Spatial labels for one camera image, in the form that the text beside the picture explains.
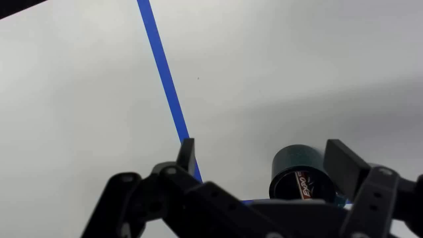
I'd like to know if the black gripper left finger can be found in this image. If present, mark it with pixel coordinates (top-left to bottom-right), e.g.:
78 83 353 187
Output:
80 138 265 238

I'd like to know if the dark green enamel cup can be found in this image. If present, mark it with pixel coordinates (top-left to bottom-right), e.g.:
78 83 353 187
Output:
268 143 338 204

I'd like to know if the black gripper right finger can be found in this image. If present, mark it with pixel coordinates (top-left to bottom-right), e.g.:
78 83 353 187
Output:
322 138 423 238

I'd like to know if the long blue tape strip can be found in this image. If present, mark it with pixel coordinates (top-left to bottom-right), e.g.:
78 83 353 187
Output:
135 0 205 184

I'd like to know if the red and white marker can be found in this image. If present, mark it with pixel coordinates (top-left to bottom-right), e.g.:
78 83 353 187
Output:
293 171 314 203

